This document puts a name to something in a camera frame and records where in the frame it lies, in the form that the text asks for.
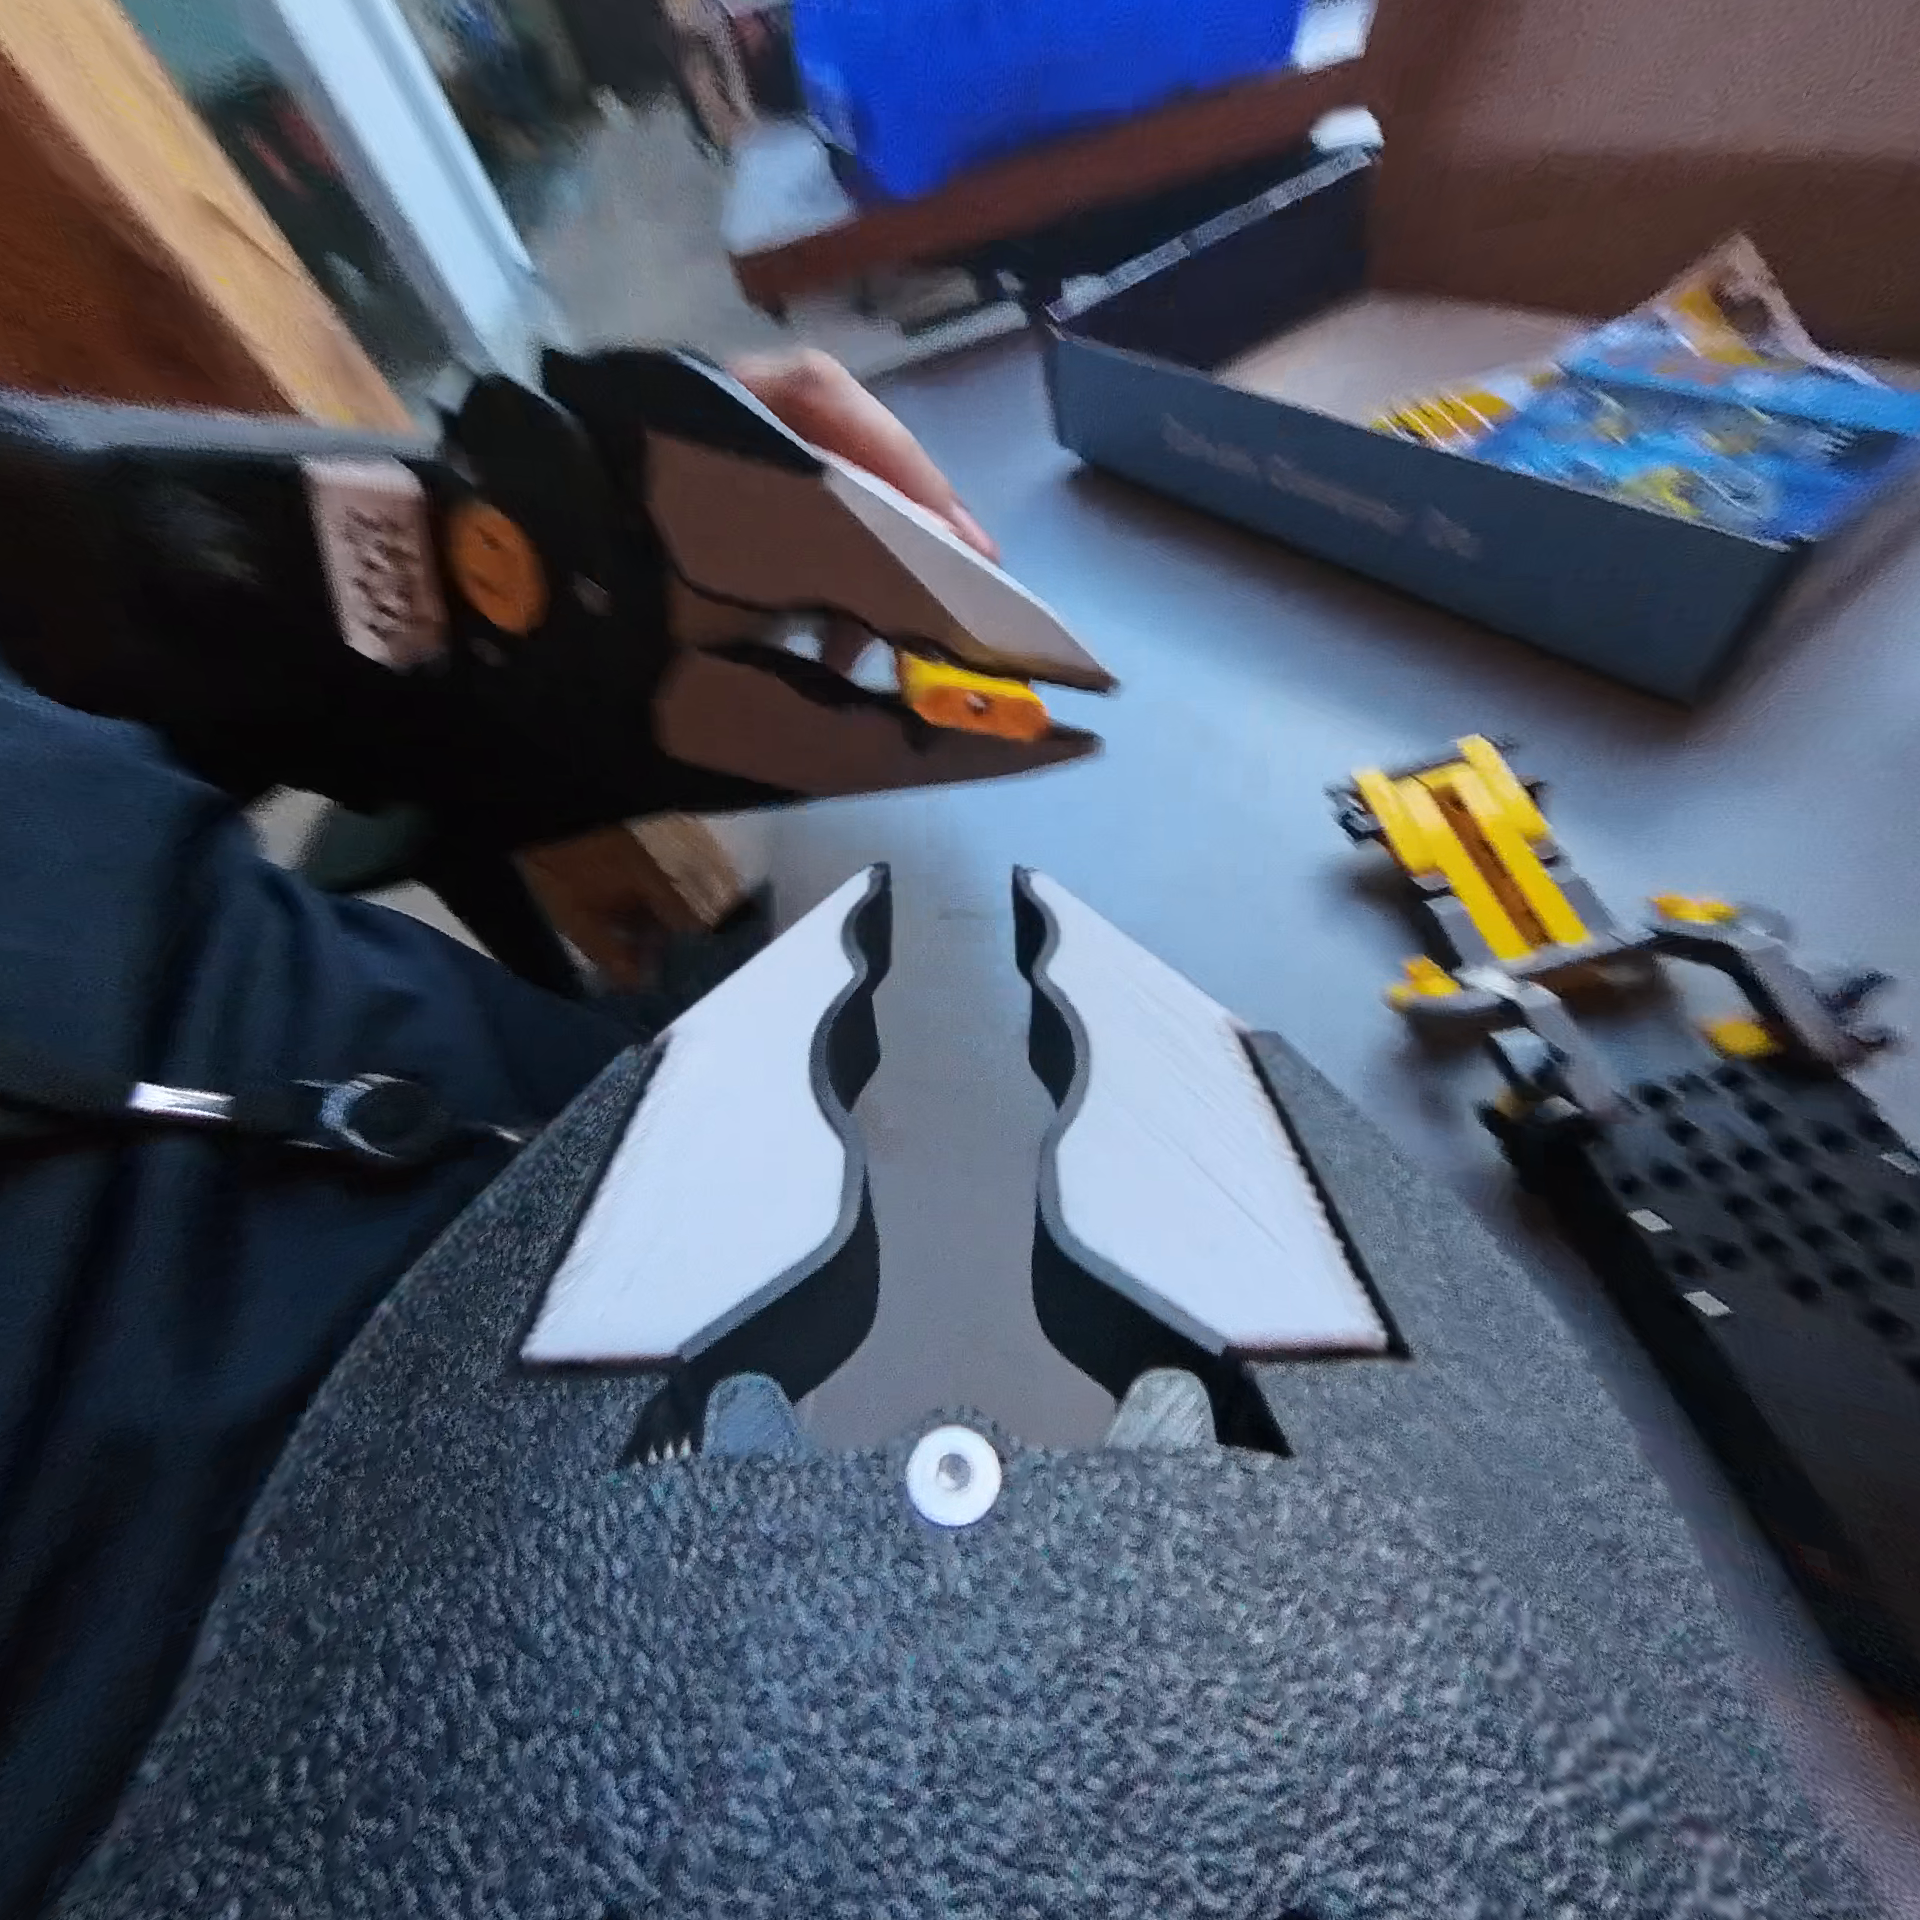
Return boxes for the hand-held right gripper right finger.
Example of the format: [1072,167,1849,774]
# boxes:
[1011,865,1393,1419]

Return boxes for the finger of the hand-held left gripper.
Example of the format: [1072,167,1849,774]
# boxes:
[646,445,1121,697]
[658,661,1108,821]

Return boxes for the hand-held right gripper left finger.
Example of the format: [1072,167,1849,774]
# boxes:
[516,862,893,1402]

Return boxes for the yellow angled toy beam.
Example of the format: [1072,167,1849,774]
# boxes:
[893,647,1053,747]

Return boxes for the grey desk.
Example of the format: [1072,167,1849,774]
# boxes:
[509,225,1920,1920]

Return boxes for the person's left hand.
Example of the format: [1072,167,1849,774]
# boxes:
[732,348,1003,559]

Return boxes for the wooden pillar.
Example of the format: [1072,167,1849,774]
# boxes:
[0,0,415,438]

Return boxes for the wooden background table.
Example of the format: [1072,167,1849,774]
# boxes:
[732,67,1386,315]

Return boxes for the black yellow toy vehicle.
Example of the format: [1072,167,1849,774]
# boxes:
[1326,732,1920,1702]

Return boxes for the person's dark navy clothing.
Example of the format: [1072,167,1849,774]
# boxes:
[0,665,662,1920]

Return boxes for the blue plastic bin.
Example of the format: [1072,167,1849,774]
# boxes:
[785,0,1302,204]

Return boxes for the blue cardboard box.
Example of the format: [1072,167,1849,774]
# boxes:
[1041,0,1920,705]

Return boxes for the blue yellow toy booklet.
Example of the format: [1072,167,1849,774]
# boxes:
[1369,231,1920,545]

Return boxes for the black strap with metal clip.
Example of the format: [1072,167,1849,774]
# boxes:
[0,1072,526,1171]

